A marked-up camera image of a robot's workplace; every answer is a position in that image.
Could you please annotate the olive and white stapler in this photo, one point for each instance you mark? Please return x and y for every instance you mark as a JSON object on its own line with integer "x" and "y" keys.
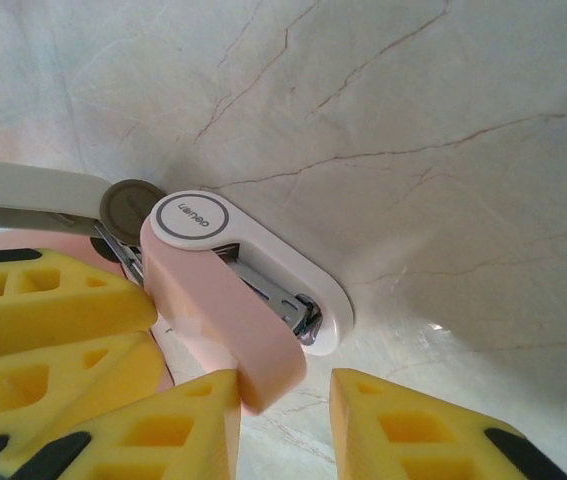
{"x": 38, "y": 185}

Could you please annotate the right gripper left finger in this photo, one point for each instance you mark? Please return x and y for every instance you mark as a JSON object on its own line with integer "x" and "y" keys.
{"x": 163, "y": 440}

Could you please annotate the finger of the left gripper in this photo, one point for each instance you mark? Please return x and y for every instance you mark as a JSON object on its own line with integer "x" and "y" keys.
{"x": 63, "y": 385}
{"x": 38, "y": 305}

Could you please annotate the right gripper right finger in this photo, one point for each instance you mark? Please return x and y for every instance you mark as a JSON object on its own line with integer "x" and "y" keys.
{"x": 413, "y": 435}

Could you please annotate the pink plastic tray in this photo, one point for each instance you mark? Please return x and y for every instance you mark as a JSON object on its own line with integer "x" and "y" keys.
{"x": 23, "y": 240}

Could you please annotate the pink and white stapler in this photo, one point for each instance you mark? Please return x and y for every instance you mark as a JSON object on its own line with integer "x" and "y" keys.
{"x": 213, "y": 300}

